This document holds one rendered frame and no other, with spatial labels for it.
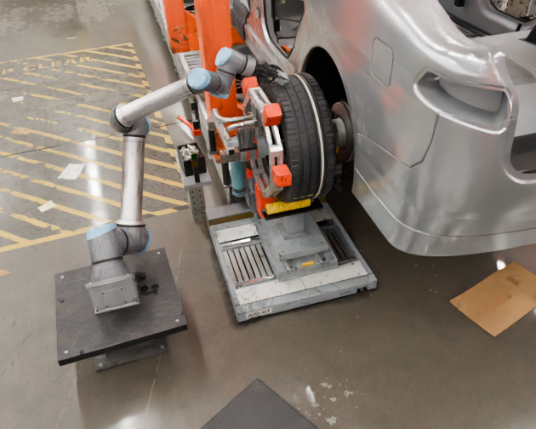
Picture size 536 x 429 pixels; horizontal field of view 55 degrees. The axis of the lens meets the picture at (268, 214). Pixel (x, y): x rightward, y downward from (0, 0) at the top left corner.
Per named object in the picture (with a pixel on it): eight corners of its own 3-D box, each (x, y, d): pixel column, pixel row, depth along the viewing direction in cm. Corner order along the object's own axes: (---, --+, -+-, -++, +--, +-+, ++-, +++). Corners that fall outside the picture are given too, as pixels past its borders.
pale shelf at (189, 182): (212, 185, 320) (211, 180, 319) (185, 190, 317) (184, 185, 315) (199, 150, 353) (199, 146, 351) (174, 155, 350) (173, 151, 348)
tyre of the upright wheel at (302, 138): (303, 44, 265) (288, 127, 322) (259, 50, 260) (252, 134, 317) (347, 145, 235) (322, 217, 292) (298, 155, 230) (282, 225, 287)
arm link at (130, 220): (107, 254, 271) (112, 109, 265) (132, 251, 286) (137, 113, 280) (128, 259, 263) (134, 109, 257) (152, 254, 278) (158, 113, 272)
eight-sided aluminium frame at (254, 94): (284, 214, 269) (282, 119, 236) (272, 216, 268) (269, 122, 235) (257, 161, 311) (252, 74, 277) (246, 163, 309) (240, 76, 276)
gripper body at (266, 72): (273, 87, 246) (251, 79, 240) (268, 79, 252) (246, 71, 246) (281, 73, 242) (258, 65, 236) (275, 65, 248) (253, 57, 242)
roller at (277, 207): (315, 207, 289) (315, 198, 285) (264, 217, 283) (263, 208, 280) (311, 201, 293) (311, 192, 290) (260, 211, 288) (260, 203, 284)
